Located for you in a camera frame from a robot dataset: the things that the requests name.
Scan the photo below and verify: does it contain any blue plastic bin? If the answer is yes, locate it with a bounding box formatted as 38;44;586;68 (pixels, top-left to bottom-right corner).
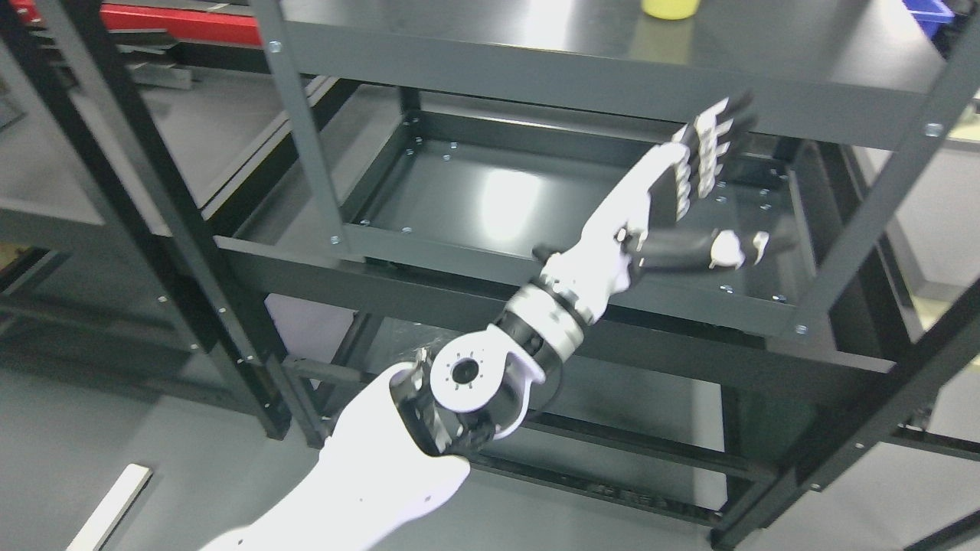
903;0;956;39

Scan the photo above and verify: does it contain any grey metal shelf unit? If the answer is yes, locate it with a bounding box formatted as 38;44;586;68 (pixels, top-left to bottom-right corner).
2;1;978;550

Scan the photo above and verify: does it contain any red panel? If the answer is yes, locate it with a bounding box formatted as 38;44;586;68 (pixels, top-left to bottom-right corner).
4;1;263;47

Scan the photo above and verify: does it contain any yellow plastic cup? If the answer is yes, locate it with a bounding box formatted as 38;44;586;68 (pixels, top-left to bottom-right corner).
641;0;700;21

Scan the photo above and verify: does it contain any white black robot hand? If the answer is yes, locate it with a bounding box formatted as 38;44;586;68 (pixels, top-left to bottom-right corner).
525;91;798;327

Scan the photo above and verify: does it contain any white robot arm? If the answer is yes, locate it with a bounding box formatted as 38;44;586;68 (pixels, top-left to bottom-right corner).
205;275;609;550

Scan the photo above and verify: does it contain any white strip on floor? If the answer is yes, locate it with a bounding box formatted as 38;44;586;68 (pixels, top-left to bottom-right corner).
65;464;154;550

